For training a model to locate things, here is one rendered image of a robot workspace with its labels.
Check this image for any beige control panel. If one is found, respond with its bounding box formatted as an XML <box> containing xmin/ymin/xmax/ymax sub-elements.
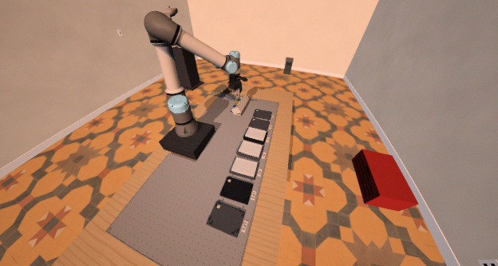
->
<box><xmin>231</xmin><ymin>94</ymin><xmax>249</xmax><ymax>116</ymax></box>

